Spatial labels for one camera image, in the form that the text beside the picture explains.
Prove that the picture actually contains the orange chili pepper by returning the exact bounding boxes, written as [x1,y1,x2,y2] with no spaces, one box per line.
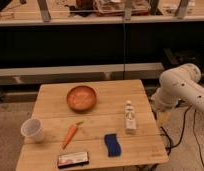
[62,121,82,149]

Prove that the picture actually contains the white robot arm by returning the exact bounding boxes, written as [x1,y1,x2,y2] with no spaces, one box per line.
[151,63,204,114]

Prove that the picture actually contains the orange ceramic bowl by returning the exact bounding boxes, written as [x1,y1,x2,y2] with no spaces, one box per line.
[66,85,97,112]

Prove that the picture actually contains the wooden table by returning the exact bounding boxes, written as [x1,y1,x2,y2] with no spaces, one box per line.
[16,80,168,171]

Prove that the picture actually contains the small white bottle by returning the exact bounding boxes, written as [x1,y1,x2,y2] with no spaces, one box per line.
[125,100,136,134]

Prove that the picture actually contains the cluttered tray on shelf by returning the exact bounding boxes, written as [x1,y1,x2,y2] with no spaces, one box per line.
[93,0,151,16]

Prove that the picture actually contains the white plastic cup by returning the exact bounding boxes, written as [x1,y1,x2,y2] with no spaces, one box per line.
[20,118,44,143]

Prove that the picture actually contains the black vertical cable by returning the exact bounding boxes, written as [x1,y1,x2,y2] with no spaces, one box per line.
[122,19,127,80]

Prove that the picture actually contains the black power cable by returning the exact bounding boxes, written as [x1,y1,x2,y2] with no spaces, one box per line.
[154,104,204,171]

